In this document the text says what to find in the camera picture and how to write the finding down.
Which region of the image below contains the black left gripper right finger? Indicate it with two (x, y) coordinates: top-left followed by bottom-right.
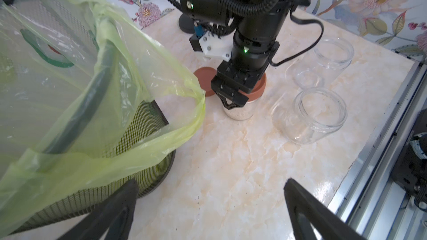
(284, 178), (363, 240)

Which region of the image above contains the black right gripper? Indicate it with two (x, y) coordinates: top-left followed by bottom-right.
(211, 61), (267, 110)

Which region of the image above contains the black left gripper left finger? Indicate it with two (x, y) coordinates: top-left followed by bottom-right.
(60, 180), (139, 240)

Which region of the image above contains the clear plastic rice jar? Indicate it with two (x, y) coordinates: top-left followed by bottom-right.
(272, 87), (348, 145)

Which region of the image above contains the rice jar beige lid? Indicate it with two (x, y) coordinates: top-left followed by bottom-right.
(286, 37), (354, 90)

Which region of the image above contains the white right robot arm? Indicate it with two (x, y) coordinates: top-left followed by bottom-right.
(168, 0), (314, 110)

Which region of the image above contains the black mesh waste bin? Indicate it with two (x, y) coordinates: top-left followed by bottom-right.
(0, 0), (176, 234)

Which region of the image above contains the green plastic bin liner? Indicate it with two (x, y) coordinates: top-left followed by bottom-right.
(0, 0), (206, 237)

